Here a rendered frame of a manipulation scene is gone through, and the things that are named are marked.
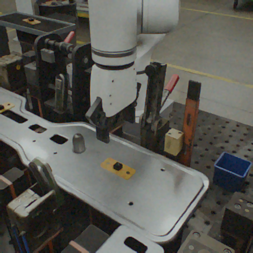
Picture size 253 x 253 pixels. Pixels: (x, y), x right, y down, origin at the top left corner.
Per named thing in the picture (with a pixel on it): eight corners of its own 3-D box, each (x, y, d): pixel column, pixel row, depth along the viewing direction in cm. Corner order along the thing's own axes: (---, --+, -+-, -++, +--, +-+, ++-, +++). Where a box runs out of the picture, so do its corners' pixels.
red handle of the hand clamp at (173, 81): (140, 118, 79) (169, 70, 83) (143, 122, 81) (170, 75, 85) (155, 124, 77) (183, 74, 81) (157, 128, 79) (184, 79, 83)
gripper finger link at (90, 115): (109, 84, 60) (112, 108, 63) (83, 102, 55) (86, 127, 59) (114, 86, 60) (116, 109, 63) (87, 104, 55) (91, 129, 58)
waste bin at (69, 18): (33, 61, 389) (22, 1, 348) (62, 49, 426) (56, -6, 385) (61, 70, 365) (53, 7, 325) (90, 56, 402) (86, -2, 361)
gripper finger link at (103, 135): (96, 110, 61) (98, 137, 65) (85, 117, 59) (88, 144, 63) (109, 115, 60) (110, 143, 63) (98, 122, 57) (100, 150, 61)
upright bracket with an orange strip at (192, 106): (170, 225, 95) (187, 80, 68) (172, 222, 96) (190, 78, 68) (178, 230, 94) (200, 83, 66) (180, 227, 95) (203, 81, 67)
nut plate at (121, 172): (99, 166, 74) (99, 162, 73) (109, 157, 76) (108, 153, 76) (127, 180, 70) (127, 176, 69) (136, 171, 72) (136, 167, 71)
